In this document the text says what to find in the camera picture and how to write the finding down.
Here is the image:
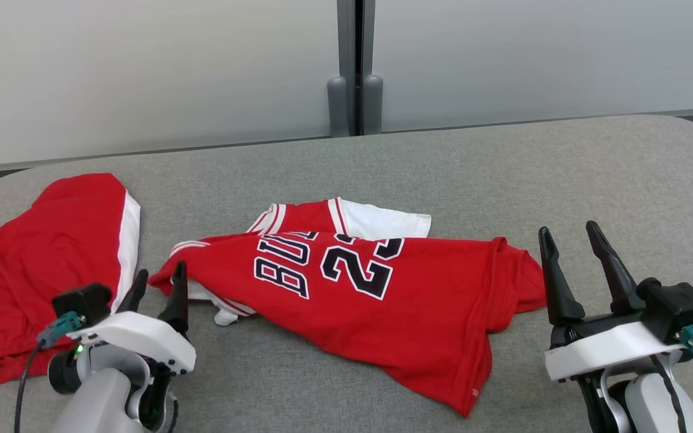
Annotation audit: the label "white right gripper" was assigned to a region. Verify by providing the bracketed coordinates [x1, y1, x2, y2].
[538, 221, 684, 381]

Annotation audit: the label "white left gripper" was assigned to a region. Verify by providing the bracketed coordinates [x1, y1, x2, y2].
[67, 260, 197, 375]

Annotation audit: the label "red basketball jersey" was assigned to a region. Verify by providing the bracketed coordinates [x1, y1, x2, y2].
[149, 197, 547, 418]

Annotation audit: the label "red shorts with white stripe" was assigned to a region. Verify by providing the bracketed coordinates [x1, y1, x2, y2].
[0, 173, 141, 403]

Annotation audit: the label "grey partition post with feet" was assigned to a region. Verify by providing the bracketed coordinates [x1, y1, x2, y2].
[327, 0, 384, 138]

